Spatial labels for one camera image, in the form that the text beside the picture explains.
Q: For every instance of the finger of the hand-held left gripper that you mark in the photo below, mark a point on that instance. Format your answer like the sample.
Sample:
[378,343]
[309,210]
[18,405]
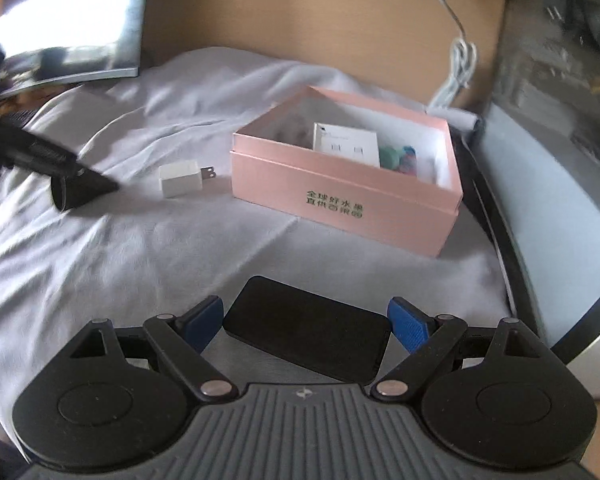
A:
[80,187]

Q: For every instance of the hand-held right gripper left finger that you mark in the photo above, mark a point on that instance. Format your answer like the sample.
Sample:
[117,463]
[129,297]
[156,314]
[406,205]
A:
[202,325]

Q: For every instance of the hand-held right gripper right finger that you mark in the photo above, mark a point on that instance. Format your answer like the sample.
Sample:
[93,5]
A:
[410,325]

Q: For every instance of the white plug adapter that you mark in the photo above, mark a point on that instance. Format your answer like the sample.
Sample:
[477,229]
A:
[177,180]

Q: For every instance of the black case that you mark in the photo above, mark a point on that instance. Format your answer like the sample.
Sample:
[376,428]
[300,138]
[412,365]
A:
[305,330]

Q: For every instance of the pink cardboard box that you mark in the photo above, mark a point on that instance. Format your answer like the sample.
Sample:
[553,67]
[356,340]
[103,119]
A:
[355,210]

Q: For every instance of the green plastic clip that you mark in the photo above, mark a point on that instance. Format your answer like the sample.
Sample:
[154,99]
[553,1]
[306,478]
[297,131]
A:
[391,157]

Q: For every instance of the white power strip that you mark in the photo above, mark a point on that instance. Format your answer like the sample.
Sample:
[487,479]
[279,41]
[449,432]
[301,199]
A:
[345,142]

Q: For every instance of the white cloth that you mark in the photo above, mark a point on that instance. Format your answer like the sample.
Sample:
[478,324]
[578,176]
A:
[130,260]

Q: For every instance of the computer monitor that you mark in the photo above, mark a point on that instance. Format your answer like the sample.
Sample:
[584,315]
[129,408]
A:
[70,20]

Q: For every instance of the glass panel computer case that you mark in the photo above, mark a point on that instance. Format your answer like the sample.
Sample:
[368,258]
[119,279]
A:
[555,185]

